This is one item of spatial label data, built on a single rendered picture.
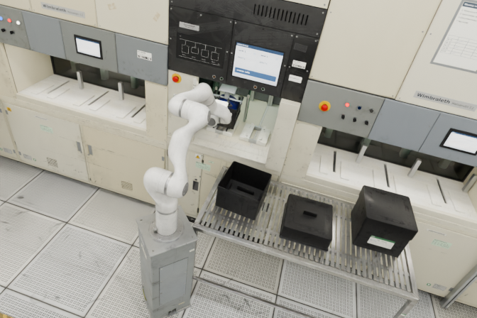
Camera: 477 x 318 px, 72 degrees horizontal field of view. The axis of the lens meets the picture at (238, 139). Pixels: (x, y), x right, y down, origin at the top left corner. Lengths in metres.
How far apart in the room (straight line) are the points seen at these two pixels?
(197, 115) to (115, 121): 1.16
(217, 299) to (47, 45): 2.16
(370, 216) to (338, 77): 0.81
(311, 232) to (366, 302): 1.10
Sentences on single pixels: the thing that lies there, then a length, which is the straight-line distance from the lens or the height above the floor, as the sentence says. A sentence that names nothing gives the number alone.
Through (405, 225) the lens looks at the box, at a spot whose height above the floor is 1.01.
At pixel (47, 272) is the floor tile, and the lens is 2.89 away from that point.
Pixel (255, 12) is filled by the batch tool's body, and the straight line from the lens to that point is 1.91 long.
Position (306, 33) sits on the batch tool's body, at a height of 1.82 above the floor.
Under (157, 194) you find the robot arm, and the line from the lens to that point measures 1.76.
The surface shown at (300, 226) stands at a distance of 2.00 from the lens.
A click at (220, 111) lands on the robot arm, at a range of 1.99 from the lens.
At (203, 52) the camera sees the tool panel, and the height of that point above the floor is 1.57.
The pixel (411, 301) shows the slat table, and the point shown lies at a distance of 2.18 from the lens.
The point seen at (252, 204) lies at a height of 0.89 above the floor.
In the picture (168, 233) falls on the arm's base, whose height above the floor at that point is 0.79.
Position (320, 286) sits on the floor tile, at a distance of 2.88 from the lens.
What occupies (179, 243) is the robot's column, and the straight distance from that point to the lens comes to 1.93.
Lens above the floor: 2.32
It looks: 35 degrees down
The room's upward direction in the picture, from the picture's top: 10 degrees clockwise
